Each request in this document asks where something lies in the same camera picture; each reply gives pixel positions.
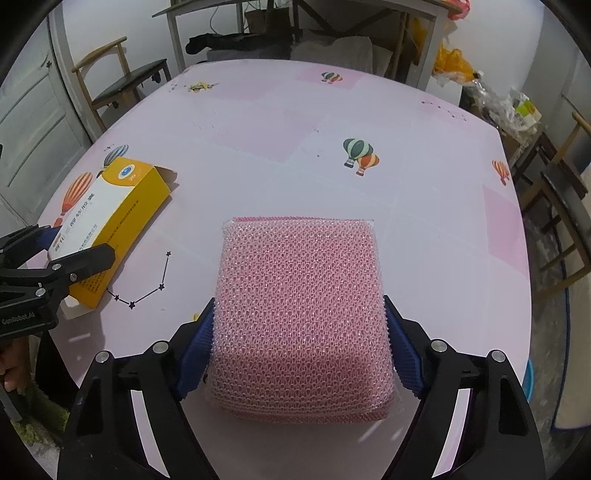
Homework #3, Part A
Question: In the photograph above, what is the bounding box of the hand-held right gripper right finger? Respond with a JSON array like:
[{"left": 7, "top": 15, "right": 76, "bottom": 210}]
[{"left": 382, "top": 295, "right": 548, "bottom": 480}]

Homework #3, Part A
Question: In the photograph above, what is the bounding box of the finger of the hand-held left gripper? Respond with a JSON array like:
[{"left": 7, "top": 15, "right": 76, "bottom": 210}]
[
  {"left": 0, "top": 224, "right": 63, "bottom": 268},
  {"left": 0, "top": 244, "right": 116, "bottom": 301}
]

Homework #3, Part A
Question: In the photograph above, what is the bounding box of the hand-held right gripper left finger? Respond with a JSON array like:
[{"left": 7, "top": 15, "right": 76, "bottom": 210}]
[{"left": 56, "top": 298, "right": 218, "bottom": 480}]

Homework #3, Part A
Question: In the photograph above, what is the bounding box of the yellow and white box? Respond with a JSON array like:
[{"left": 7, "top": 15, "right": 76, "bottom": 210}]
[{"left": 47, "top": 157, "right": 178, "bottom": 320}]

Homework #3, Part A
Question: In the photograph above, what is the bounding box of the pink scouring sponge pack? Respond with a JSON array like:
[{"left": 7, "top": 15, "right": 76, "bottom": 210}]
[{"left": 204, "top": 216, "right": 402, "bottom": 423}]

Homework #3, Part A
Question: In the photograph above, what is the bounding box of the blue mesh waste bin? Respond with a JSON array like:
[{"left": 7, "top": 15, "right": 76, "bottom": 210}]
[{"left": 522, "top": 357, "right": 536, "bottom": 402}]

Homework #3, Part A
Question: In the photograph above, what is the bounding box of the person's left hand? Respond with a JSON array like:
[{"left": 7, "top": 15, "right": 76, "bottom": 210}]
[{"left": 0, "top": 344, "right": 38, "bottom": 393}]

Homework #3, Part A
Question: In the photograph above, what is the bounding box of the green fuzzy cloth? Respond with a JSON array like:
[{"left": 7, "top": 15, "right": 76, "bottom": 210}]
[{"left": 11, "top": 383, "right": 75, "bottom": 453}]

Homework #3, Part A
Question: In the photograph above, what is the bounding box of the white door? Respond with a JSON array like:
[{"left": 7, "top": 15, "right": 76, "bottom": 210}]
[{"left": 0, "top": 14, "right": 90, "bottom": 217}]

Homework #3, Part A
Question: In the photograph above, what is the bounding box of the beige mattress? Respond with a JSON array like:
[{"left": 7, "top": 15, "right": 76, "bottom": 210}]
[{"left": 551, "top": 323, "right": 591, "bottom": 432}]

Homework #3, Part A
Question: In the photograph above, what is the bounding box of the wooden chair black seat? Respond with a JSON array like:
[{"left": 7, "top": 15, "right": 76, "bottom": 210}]
[
  {"left": 71, "top": 37, "right": 172, "bottom": 134},
  {"left": 538, "top": 111, "right": 591, "bottom": 296}
]

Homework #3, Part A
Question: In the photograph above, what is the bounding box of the dark red seat chair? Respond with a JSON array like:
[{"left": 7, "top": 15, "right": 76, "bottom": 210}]
[{"left": 510, "top": 131, "right": 561, "bottom": 185}]

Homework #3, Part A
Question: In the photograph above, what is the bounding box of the grey side table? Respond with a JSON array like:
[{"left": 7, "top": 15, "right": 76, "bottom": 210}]
[{"left": 152, "top": 0, "right": 439, "bottom": 90}]

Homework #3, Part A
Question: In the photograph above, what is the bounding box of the pile of clear plastic bags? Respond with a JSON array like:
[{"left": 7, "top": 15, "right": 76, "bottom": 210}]
[{"left": 462, "top": 76, "right": 546, "bottom": 139}]

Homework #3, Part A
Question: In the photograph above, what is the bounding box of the white cabinet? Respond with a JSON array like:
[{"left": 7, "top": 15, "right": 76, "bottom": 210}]
[{"left": 427, "top": 74, "right": 462, "bottom": 109}]

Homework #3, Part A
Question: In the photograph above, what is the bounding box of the dark clothing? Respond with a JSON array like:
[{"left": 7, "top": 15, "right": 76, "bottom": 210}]
[{"left": 185, "top": 32, "right": 291, "bottom": 54}]

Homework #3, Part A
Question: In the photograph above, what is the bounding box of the green and white package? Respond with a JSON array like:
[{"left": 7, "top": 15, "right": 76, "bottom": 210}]
[{"left": 510, "top": 90, "right": 543, "bottom": 134}]

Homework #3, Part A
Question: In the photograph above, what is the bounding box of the yellow plastic bag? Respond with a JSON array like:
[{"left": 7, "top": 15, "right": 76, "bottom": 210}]
[{"left": 431, "top": 39, "right": 476, "bottom": 86}]

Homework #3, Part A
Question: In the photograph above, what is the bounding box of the grey cushion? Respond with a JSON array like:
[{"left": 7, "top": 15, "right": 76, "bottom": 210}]
[{"left": 318, "top": 36, "right": 393, "bottom": 75}]

